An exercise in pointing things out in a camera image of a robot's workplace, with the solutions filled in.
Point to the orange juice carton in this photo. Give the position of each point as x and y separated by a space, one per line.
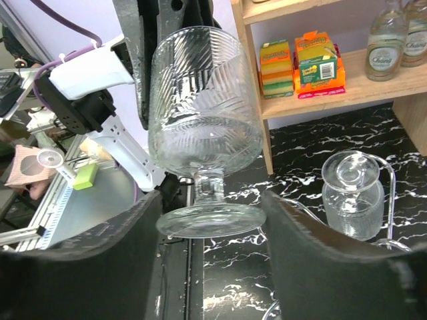
317 63

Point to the wooden shelf unit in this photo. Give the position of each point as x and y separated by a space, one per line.
352 87

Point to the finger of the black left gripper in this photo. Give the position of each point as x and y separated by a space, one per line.
141 24
192 13

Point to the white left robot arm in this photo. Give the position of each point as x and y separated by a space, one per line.
76 87

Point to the yellow green sponge pack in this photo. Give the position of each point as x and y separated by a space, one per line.
276 69

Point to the ribbed glass goblet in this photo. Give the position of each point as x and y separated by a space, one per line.
352 195

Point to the clear patterned short goblet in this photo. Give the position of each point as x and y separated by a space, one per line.
204 125

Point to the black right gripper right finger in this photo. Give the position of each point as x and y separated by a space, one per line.
319 273

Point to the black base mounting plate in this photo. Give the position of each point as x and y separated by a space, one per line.
176 288

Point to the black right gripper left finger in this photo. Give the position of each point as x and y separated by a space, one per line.
101 273

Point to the red packaged item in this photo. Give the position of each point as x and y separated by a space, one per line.
322 93

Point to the glass bottle on shelf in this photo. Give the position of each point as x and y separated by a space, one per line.
386 41

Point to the chrome wine glass rack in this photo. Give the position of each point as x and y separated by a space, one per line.
388 180

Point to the lime green sponge block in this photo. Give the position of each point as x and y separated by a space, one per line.
85 177

